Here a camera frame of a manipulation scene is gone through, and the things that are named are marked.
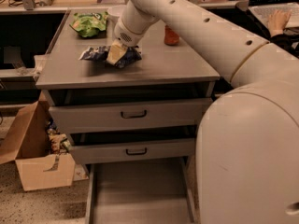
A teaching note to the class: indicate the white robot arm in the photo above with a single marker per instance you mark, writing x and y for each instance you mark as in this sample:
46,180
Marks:
247,151

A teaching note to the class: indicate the white bowl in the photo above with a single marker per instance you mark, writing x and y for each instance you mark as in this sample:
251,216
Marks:
115,12

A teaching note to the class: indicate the bottom grey drawer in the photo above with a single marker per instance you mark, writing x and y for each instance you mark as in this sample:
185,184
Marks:
140,192

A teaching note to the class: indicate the grey drawer cabinet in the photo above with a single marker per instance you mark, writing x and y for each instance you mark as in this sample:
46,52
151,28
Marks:
164,73

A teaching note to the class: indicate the person's hand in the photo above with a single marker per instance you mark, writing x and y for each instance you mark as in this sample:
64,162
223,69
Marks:
277,22

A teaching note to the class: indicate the top grey drawer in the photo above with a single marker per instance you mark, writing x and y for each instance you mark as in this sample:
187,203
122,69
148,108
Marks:
129,116

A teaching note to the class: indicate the person in black clothes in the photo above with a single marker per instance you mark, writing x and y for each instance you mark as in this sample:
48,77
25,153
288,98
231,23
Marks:
288,42

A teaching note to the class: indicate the orange soda can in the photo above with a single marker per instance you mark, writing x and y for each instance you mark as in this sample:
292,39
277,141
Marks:
170,37

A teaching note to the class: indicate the laptop computer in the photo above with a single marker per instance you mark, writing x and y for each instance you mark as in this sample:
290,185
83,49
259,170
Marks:
261,9

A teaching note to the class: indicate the middle grey drawer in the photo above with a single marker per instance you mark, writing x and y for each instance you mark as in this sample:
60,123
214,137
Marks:
135,151

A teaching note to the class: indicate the grey drawer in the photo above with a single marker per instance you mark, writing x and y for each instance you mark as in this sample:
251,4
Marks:
140,192
135,151
129,116

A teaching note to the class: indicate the green chip bag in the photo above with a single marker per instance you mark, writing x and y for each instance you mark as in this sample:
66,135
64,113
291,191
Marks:
89,24

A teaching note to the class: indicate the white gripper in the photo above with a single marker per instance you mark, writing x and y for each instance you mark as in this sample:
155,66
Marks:
127,35

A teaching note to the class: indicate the blue chip bag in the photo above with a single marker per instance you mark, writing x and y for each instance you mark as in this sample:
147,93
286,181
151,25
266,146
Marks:
103,54

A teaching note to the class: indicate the cardboard box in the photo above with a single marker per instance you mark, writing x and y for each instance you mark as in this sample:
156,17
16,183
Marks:
28,145

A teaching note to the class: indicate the snack packets in box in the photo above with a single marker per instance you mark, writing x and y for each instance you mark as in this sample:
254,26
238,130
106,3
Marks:
59,143

